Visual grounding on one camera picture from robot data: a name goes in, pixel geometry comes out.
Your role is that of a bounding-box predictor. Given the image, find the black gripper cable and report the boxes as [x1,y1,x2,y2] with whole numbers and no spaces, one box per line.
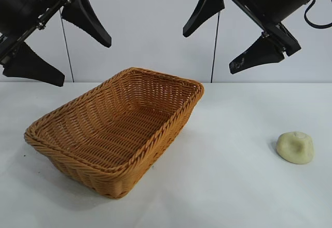
[302,0,332,29]

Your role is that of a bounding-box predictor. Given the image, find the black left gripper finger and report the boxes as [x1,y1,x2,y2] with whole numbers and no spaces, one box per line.
[2,41,65,88]
[61,0,113,49]

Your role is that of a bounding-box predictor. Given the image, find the pale egg yolk pastry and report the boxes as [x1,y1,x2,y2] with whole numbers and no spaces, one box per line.
[275,131,315,164]

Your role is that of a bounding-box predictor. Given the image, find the brown woven wicker basket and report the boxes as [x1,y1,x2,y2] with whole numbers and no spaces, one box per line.
[24,66,205,200]

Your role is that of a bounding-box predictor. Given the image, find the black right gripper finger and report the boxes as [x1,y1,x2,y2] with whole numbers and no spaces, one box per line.
[228,34,286,75]
[182,0,225,38]

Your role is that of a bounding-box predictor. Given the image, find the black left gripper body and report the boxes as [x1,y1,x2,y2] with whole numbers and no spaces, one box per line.
[0,0,85,66]

